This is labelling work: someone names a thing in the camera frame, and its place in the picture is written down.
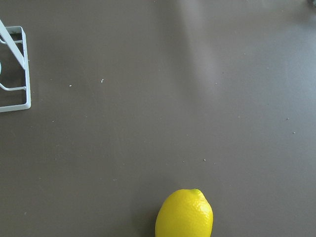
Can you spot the yellow lemon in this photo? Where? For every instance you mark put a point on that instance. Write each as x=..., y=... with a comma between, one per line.
x=185, y=213

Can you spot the white wire cup rack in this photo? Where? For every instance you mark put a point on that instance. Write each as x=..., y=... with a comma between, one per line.
x=15, y=89

